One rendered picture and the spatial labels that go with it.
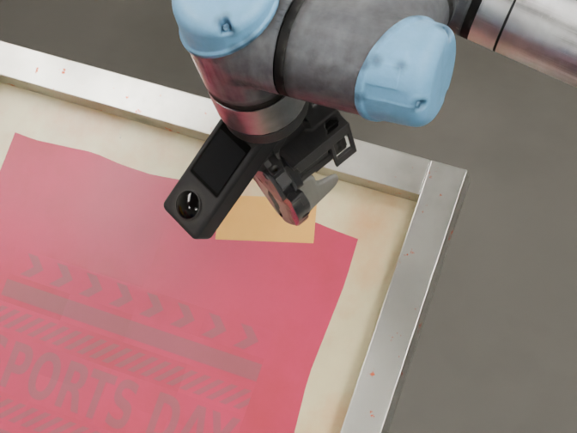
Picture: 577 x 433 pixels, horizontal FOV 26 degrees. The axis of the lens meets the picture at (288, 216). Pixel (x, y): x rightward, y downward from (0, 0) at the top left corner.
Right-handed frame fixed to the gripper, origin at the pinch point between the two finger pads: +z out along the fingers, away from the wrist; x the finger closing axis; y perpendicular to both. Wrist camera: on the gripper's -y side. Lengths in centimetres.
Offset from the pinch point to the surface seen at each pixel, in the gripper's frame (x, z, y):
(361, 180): 1.9, 8.8, 9.4
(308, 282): -1.2, 13.0, -1.0
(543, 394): 11, 189, 44
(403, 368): -15.0, 11.3, 0.0
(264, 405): -7.5, 15.2, -12.4
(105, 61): 180, 210, 22
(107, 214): 19.3, 12.1, -12.3
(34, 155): 30.4, 11.1, -14.4
